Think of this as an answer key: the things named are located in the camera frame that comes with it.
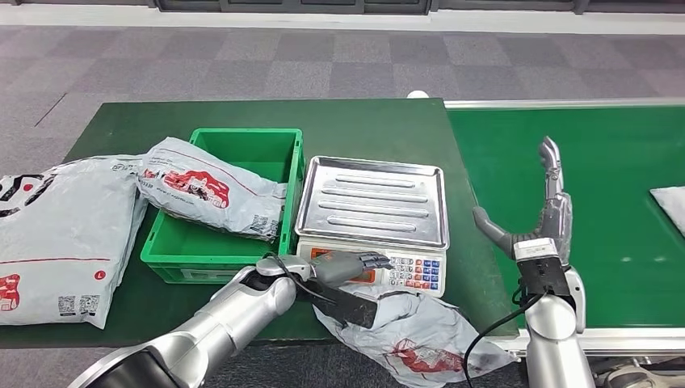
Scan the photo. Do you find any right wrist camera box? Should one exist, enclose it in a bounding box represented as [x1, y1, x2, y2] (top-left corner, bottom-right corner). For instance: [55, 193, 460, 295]
[512, 238, 571, 298]

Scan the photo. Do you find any white electronic scale steel tray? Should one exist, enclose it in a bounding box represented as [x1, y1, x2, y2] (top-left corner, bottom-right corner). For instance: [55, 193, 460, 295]
[294, 155, 449, 298]

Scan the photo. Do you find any black camera cable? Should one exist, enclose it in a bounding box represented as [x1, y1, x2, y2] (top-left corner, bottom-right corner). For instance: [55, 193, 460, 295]
[462, 284, 544, 388]
[262, 251, 338, 306]

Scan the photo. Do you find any green plastic crate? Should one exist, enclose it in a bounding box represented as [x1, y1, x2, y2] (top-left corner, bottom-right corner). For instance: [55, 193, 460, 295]
[140, 127, 305, 285]

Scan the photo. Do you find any large grey courier bag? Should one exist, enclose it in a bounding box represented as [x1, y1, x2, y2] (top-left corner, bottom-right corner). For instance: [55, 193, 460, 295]
[0, 155, 148, 330]

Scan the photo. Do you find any black left camera cable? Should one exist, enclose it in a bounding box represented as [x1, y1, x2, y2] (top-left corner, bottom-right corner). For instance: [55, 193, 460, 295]
[262, 251, 338, 306]

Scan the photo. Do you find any black right camera cable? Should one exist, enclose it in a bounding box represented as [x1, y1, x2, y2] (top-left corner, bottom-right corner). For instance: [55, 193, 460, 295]
[462, 284, 544, 388]

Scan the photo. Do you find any grey parcel thin red line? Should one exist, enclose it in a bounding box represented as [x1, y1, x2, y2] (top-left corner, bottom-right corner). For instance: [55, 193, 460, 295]
[313, 284, 518, 388]

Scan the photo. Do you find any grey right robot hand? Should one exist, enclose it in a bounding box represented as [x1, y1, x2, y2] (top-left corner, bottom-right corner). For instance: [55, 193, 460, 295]
[473, 136, 573, 264]

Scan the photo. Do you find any grey parcel bold red print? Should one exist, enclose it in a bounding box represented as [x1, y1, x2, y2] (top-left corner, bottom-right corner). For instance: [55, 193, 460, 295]
[136, 137, 288, 243]

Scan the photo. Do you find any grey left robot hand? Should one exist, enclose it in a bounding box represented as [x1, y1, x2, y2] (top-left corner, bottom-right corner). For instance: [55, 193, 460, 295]
[309, 250, 394, 289]

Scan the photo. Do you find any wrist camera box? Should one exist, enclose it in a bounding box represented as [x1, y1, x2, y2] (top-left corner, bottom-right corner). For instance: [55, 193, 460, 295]
[512, 238, 571, 298]
[307, 284, 378, 331]

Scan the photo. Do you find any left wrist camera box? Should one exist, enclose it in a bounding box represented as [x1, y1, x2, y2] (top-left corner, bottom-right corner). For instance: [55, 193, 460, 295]
[307, 284, 378, 331]

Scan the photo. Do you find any grey metal machine bracket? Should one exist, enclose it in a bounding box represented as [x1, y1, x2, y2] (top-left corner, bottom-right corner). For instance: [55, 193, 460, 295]
[596, 357, 685, 388]

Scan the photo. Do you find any pale grey flat parcel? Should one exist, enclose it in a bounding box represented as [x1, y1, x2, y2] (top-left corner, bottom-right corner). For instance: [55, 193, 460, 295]
[649, 186, 685, 239]

